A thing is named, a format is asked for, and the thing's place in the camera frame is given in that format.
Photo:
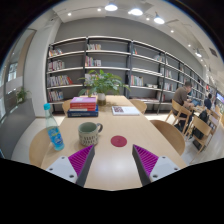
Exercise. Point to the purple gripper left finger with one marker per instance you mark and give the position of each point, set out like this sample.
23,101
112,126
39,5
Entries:
74,168

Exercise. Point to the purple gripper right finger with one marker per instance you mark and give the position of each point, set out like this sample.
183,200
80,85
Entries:
151,167

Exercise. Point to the clear plastic water bottle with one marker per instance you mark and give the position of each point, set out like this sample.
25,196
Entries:
53,129

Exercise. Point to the grey-green ceramic mug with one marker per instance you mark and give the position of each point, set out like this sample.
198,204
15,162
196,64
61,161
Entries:
88,133

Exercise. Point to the wooden chair right near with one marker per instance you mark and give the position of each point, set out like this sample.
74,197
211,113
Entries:
172,134

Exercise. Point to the dark red round coaster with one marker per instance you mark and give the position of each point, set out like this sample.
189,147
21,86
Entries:
118,141

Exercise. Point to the dark blue bottom book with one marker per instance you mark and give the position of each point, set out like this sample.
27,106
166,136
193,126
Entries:
83,113

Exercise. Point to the wooden chair right foreground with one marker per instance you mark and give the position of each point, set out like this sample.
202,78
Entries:
202,141

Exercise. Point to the wooden chair far right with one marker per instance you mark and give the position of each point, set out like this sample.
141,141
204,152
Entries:
141,106

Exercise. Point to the red middle book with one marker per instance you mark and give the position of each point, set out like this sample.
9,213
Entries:
83,107

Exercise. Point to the wooden chair under man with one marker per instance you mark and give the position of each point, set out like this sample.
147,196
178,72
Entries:
180,113

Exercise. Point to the wooden chair far left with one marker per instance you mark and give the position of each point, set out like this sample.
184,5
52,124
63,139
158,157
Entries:
66,106

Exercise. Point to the white book with picture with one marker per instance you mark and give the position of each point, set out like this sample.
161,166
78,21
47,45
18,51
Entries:
125,110

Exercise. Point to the pink top book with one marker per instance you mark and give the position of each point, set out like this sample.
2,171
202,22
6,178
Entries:
83,100

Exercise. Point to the black backpack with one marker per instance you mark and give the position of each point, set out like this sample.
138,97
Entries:
200,125

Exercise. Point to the seated man brown shirt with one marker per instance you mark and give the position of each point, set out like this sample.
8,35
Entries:
180,97

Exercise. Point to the seated person in blue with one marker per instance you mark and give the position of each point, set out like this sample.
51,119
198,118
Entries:
208,102

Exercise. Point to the green potted plant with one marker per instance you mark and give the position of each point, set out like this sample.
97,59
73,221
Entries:
102,83

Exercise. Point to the small plant on ledge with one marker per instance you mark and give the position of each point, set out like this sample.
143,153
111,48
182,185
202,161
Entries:
21,95

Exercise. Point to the large grey bookshelf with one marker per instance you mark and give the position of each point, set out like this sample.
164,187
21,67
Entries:
151,74

